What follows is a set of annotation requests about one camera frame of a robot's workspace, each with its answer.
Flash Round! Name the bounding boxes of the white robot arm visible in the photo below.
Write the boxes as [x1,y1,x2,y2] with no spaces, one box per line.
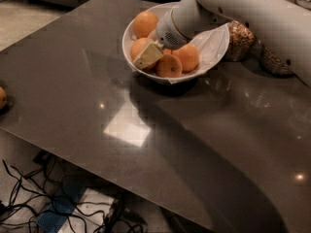
[133,0,311,85]

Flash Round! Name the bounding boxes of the blue mat on floor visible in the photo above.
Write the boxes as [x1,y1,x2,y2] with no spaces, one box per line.
[36,180,86,233]

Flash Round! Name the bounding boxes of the glass jar of grains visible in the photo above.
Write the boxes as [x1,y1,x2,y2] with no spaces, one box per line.
[259,46,294,77]

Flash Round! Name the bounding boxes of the black floor cables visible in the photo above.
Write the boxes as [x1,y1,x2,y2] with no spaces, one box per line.
[0,152,147,233]

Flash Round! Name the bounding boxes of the glass jar of nuts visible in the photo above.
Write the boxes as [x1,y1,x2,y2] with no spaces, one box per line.
[225,21,256,61]

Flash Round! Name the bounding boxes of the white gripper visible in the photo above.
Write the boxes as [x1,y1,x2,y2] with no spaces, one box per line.
[132,9,191,70]

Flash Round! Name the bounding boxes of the white bowl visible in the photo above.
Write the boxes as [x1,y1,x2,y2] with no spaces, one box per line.
[121,2,231,84]

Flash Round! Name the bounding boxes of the small middle orange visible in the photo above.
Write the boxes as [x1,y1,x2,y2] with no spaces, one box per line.
[163,49,172,54]

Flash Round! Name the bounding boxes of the orange at table edge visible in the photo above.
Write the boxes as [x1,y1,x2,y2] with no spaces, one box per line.
[0,86,7,110]

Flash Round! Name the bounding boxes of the orange front with stem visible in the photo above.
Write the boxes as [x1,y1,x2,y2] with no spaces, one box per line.
[155,54,183,78]

